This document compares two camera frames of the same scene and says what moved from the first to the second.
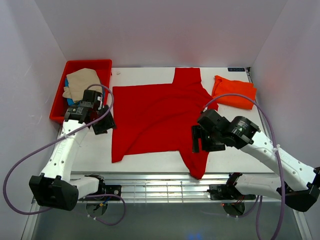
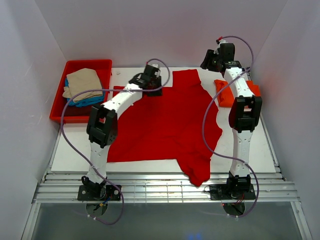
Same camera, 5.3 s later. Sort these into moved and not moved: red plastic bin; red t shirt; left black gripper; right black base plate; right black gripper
Moved: left black gripper; red t shirt; right black gripper
Not moved: right black base plate; red plastic bin
